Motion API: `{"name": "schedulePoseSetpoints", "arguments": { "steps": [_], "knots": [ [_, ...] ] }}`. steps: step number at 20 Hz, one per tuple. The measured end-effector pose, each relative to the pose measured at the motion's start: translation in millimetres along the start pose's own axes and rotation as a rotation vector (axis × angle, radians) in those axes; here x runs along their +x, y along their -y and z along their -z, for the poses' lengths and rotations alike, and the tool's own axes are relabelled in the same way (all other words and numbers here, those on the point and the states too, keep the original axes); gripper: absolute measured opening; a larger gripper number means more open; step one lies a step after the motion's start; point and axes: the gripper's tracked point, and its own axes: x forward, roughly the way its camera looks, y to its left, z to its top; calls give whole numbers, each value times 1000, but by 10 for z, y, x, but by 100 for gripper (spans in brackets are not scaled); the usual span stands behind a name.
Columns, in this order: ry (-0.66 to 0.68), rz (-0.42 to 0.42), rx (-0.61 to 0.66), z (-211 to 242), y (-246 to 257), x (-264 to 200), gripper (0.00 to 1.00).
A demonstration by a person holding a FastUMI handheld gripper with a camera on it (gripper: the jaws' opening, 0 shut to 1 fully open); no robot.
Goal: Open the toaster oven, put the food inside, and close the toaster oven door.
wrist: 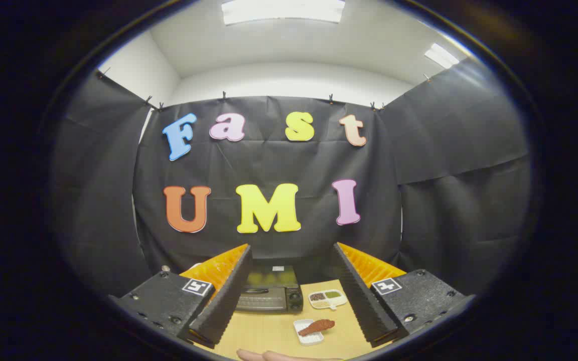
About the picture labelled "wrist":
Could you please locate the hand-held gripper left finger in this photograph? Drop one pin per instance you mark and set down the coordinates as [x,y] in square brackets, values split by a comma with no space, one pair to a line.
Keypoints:
[226,296]

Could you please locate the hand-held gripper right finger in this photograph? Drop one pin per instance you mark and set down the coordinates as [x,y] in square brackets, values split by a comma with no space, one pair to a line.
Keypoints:
[364,301]

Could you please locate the black toaster oven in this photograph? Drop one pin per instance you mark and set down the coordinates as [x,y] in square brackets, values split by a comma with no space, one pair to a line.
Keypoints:
[269,298]

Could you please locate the brown meat cutlet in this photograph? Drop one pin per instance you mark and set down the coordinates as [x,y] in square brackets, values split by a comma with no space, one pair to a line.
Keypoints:
[319,326]

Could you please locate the white divided condiment dish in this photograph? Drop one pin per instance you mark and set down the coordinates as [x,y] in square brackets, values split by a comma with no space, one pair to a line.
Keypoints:
[327,300]

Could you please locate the white rectangular dish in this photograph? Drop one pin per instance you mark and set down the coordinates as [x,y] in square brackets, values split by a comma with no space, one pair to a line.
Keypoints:
[311,339]

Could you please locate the small ceiling light panel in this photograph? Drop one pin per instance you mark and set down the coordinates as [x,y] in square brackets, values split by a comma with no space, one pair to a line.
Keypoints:
[441,55]

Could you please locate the large ceiling light panel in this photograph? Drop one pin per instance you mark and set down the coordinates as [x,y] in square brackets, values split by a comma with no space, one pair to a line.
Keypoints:
[284,10]

